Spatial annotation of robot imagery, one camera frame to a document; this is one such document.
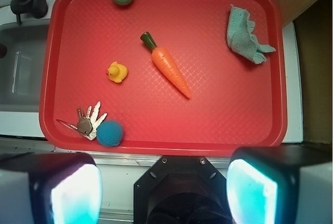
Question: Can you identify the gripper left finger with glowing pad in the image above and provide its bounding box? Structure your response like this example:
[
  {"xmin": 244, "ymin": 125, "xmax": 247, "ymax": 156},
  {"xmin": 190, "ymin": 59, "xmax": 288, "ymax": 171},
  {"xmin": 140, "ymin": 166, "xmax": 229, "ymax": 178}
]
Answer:
[{"xmin": 1, "ymin": 153, "xmax": 102, "ymax": 223}]

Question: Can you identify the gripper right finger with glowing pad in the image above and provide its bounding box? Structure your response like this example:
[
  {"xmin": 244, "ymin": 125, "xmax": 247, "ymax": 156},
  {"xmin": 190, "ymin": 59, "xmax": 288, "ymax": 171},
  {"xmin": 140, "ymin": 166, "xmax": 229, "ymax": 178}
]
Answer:
[{"xmin": 226, "ymin": 145, "xmax": 332, "ymax": 223}]

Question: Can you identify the blue textured ball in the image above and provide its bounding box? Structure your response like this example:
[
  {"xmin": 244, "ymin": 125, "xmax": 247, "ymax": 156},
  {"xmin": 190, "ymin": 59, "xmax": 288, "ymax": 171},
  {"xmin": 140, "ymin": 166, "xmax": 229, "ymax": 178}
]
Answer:
[{"xmin": 97, "ymin": 120, "xmax": 124, "ymax": 147}]

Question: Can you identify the silver key bunch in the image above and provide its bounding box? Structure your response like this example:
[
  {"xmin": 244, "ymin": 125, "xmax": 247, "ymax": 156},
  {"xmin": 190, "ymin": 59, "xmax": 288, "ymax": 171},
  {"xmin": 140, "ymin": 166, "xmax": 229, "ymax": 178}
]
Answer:
[{"xmin": 56, "ymin": 101, "xmax": 107, "ymax": 141}]

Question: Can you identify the grey sink basin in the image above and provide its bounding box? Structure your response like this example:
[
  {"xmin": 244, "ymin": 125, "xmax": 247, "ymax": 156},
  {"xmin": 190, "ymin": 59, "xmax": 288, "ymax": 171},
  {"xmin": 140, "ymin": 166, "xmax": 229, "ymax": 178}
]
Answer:
[{"xmin": 1, "ymin": 19, "xmax": 50, "ymax": 113}]

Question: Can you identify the red plastic tray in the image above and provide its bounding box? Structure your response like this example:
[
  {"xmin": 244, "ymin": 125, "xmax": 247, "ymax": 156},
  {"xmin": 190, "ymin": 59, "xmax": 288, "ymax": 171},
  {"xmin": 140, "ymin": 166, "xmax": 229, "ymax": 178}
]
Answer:
[{"xmin": 40, "ymin": 0, "xmax": 287, "ymax": 157}]

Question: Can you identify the yellow rubber duck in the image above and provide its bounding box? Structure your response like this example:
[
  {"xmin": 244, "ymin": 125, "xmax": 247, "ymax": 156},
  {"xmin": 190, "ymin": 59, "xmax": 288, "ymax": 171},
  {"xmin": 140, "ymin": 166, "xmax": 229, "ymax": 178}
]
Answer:
[{"xmin": 106, "ymin": 61, "xmax": 128, "ymax": 83}]

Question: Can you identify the teal woven cloth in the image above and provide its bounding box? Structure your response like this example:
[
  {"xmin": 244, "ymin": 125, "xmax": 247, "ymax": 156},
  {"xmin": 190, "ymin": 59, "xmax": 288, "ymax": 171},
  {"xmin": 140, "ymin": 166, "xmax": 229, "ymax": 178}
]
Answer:
[{"xmin": 226, "ymin": 5, "xmax": 276, "ymax": 65}]

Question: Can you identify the orange toy carrot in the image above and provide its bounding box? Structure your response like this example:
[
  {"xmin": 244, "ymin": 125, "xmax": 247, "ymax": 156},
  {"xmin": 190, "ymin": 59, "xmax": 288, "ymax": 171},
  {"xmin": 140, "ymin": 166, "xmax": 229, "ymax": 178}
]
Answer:
[{"xmin": 140, "ymin": 32, "xmax": 191, "ymax": 99}]

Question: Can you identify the black sink faucet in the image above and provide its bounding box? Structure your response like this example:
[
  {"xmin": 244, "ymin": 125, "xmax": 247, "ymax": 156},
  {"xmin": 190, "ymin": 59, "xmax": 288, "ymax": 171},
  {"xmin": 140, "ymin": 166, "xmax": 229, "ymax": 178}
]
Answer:
[{"xmin": 10, "ymin": 0, "xmax": 48, "ymax": 25}]

